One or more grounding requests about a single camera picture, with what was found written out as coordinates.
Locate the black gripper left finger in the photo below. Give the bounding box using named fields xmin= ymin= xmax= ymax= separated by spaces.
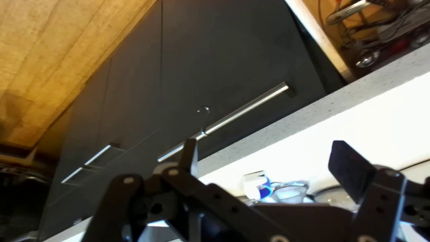
xmin=82 ymin=137 xmax=288 ymax=242

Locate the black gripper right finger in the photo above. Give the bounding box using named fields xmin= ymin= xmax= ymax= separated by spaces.
xmin=328 ymin=139 xmax=430 ymax=242

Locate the dark drawer with wooden interior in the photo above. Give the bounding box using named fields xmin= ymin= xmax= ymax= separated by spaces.
xmin=284 ymin=0 xmax=430 ymax=85

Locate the dark kitchen base cabinet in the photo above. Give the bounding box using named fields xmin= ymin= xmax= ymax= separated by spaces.
xmin=38 ymin=0 xmax=430 ymax=242

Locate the narrow dark cabinet door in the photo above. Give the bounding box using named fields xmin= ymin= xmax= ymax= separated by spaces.
xmin=38 ymin=58 xmax=164 ymax=239

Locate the wide dark cabinet door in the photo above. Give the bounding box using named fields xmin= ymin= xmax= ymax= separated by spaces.
xmin=109 ymin=0 xmax=329 ymax=165

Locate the silver utensil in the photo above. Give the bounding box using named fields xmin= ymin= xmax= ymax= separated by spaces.
xmin=325 ymin=0 xmax=376 ymax=27

